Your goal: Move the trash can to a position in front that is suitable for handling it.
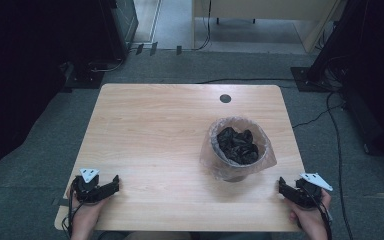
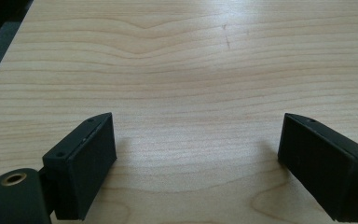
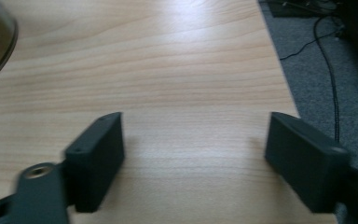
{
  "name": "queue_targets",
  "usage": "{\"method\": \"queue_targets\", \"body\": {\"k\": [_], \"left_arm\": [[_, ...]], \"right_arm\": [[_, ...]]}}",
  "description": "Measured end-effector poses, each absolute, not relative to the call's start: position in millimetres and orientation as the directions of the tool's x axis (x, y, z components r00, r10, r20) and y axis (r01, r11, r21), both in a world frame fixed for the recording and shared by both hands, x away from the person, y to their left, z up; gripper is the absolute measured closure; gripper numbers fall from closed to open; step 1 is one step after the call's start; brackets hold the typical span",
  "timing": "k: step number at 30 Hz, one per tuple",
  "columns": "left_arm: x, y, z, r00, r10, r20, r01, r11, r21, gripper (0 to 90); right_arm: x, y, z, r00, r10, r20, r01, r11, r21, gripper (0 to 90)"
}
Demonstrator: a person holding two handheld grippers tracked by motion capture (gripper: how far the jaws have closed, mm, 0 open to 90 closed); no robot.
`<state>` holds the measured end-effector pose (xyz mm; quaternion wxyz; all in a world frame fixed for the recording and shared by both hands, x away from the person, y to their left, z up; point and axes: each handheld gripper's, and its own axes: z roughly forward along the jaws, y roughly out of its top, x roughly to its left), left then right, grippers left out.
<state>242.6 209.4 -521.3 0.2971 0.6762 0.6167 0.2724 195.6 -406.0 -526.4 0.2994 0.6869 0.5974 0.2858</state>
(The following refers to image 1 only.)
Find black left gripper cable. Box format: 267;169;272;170
60;178;83;240

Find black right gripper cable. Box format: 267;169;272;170
302;186;334;240

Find grey tape strip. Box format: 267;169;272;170
50;197;70;207

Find black hanging cable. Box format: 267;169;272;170
193;0;213;52

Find black cable by table edge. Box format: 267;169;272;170
195;77;297;85

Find small brown waste bin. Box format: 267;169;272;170
209;117;270;183

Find person's left hand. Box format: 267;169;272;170
67;188;109;230

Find long black floor cable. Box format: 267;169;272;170
325;90;355;240

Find person's right hand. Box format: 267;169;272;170
288;189;333;234

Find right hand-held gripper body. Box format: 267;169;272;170
294;172;334;210

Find black stand base plate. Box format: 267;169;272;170
59;60;106;90
290;66;338;93

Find dark curtain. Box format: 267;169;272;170
0;0;114;188
308;0;384;158

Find clear plastic bin liner bag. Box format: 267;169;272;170
199;115;278;183

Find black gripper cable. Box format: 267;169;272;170
302;186;334;240
60;178;83;240

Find beige wooden desk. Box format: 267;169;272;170
191;0;345;55

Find black plastic bag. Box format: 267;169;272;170
216;126;260;166

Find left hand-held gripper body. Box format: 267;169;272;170
71;167;112;205

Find grey floor cable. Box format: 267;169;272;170
91;57;126;74

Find black cabinet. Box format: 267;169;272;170
108;0;140;62

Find thin black floor cable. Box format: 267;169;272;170
291;102;345;130

